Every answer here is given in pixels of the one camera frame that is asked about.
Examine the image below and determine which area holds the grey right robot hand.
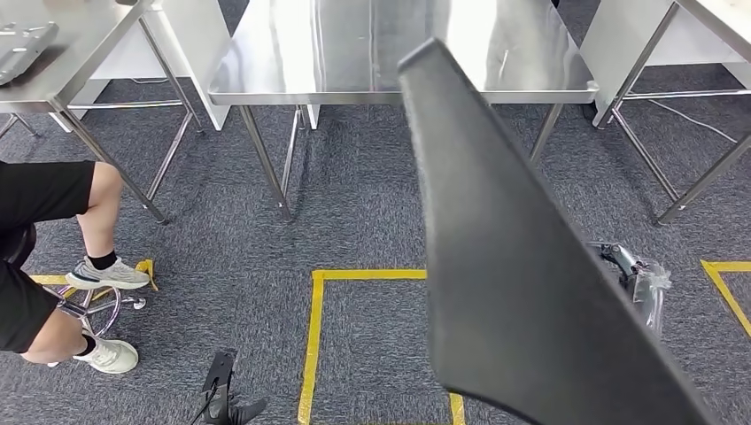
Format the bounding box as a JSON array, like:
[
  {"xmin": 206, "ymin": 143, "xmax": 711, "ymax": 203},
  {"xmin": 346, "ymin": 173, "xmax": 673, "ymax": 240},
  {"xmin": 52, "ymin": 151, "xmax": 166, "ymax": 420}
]
[{"xmin": 586, "ymin": 240, "xmax": 673, "ymax": 338}]

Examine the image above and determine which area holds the chrome stool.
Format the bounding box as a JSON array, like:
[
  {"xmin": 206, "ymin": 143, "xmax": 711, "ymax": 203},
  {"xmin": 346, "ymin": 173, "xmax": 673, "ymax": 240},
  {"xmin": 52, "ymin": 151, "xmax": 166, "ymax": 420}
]
[{"xmin": 43, "ymin": 284, "xmax": 148, "ymax": 371}]

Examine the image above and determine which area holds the white board panel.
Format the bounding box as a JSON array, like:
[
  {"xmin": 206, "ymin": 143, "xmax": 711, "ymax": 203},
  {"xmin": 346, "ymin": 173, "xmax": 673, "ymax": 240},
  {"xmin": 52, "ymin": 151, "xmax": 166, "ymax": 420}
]
[
  {"xmin": 50, "ymin": 0, "xmax": 233, "ymax": 133},
  {"xmin": 579, "ymin": 0, "xmax": 751, "ymax": 128}
]

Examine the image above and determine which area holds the black plastic plate part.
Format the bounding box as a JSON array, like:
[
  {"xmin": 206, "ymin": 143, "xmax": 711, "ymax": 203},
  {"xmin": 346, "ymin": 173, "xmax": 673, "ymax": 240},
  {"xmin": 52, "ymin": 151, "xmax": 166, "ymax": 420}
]
[{"xmin": 397, "ymin": 37, "xmax": 720, "ymax": 425}]

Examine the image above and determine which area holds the white floor cable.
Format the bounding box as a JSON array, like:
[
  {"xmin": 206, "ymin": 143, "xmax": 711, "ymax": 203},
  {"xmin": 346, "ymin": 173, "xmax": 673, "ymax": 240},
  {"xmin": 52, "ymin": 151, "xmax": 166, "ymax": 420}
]
[{"xmin": 647, "ymin": 99, "xmax": 739, "ymax": 145}]

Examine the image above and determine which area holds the grey metal tray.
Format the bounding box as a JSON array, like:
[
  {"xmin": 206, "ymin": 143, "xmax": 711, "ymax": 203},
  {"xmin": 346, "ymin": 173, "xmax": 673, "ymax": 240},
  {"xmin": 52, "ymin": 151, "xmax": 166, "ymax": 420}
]
[{"xmin": 0, "ymin": 22, "xmax": 60, "ymax": 86}]

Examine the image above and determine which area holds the yellow floor tape square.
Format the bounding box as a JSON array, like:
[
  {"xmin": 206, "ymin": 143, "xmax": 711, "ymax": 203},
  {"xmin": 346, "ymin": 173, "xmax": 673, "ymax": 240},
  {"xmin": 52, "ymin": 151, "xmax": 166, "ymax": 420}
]
[
  {"xmin": 297, "ymin": 268, "xmax": 467, "ymax": 425},
  {"xmin": 701, "ymin": 259, "xmax": 751, "ymax": 338}
]

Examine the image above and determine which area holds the person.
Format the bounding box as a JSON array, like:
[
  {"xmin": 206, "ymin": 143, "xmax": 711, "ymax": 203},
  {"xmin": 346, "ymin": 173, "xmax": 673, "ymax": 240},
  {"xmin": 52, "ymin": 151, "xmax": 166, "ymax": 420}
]
[{"xmin": 0, "ymin": 159, "xmax": 152, "ymax": 375}]

